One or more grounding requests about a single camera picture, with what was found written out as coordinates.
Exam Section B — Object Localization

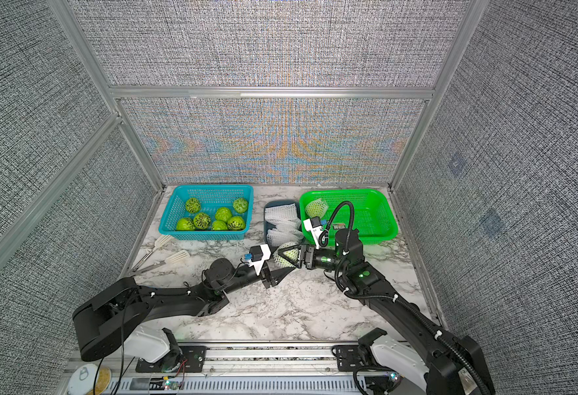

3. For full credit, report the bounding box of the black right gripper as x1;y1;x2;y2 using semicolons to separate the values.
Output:
281;244;353;278

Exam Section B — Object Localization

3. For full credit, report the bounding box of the white foam net sleeve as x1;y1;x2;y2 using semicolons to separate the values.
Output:
304;197;329;221
274;242;300;268

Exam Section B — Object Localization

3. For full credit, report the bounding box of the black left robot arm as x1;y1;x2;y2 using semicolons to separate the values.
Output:
72;258;296;362

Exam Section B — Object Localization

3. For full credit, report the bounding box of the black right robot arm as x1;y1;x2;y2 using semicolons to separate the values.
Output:
274;229;496;394

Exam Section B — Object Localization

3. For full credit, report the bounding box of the white foam net pile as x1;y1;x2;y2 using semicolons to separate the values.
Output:
263;203;302;248

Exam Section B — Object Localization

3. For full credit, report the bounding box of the custard apple in teal basket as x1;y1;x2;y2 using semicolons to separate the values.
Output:
185;197;202;214

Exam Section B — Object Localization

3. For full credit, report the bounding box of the grey-blue plastic tub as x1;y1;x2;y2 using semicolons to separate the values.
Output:
263;199;302;248

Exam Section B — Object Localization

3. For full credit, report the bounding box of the bright green plastic basket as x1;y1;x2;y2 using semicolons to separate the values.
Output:
299;189;399;245

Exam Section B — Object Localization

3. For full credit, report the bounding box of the teal plastic basket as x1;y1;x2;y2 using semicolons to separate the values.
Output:
158;184;254;241

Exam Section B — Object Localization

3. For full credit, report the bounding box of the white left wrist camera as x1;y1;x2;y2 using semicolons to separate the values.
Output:
242;244;272;276

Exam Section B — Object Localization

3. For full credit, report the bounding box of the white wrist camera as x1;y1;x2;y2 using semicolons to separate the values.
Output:
242;244;272;276
303;217;328;250

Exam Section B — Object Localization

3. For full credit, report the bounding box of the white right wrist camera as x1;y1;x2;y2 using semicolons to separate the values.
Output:
303;217;328;250

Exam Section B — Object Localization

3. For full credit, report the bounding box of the black corrugated cable conduit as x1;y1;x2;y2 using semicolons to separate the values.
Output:
318;200;356;248

